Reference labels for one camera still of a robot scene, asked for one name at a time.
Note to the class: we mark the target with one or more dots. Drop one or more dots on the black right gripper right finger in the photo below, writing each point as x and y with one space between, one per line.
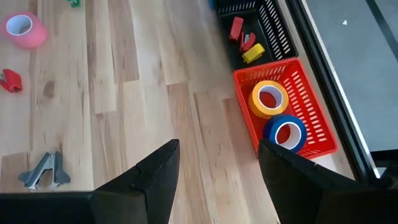
286 180

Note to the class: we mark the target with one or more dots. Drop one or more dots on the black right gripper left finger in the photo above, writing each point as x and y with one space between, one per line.
158 180

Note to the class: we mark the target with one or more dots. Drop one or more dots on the blue tape roll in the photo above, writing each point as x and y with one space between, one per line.
270 130

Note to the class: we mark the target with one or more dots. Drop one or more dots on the yellow tape roll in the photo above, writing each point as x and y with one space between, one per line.
255 105

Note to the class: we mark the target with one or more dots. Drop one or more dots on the yellow block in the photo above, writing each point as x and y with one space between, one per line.
253 53

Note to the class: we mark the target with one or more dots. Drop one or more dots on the red mini stapler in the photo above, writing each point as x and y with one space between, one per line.
12 81
250 42

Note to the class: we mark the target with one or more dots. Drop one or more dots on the red cylinder block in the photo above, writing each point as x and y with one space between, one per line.
236 29

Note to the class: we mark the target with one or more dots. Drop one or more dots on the pink tape roll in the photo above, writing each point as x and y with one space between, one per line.
34 37

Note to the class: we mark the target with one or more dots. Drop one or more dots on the green mini stapler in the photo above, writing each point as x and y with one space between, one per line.
74 3

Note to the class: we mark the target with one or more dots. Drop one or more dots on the dark grey staple remover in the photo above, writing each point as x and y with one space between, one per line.
57 174

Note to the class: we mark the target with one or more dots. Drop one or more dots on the red plastic basket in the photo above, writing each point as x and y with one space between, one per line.
248 90

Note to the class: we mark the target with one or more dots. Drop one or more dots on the black plastic basket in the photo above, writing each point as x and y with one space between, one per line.
258 31

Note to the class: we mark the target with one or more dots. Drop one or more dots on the black aluminium table frame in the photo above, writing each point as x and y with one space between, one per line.
329 90

